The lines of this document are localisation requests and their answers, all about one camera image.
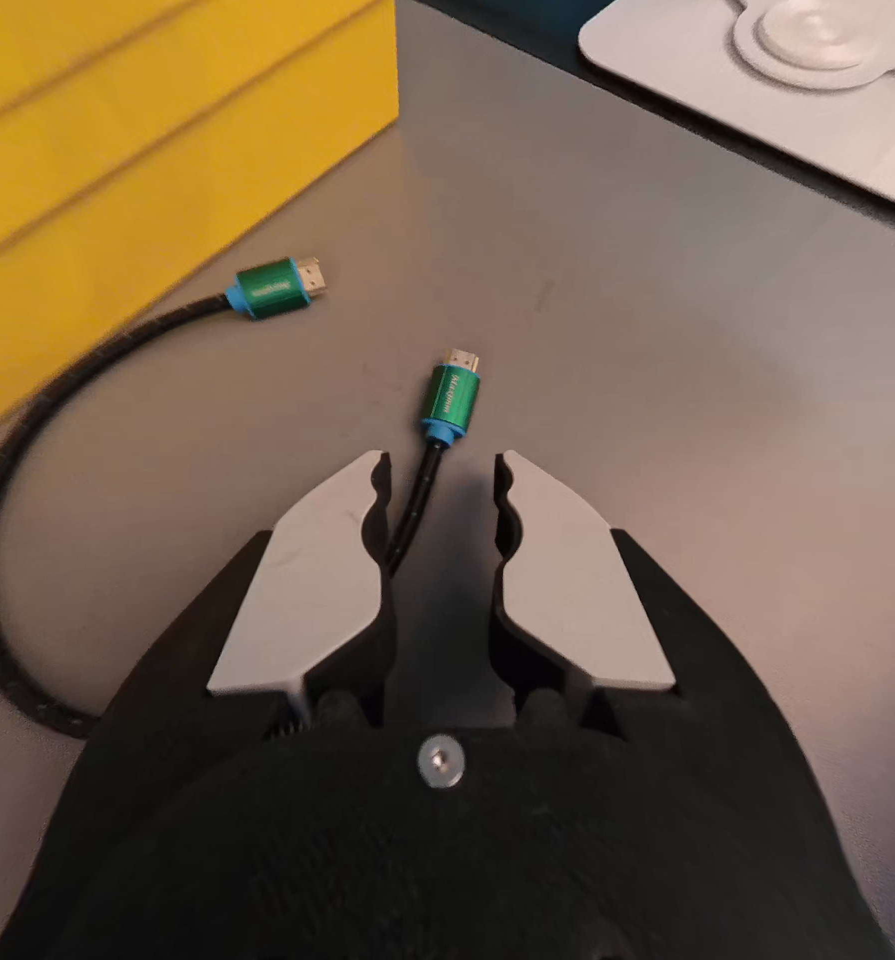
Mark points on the white plate with round disc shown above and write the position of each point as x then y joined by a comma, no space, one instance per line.
680,67

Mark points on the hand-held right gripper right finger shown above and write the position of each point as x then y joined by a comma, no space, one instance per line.
582,600

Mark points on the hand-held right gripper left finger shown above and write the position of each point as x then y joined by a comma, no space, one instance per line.
297,600

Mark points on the yellow plastic bin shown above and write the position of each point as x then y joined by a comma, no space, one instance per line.
155,150

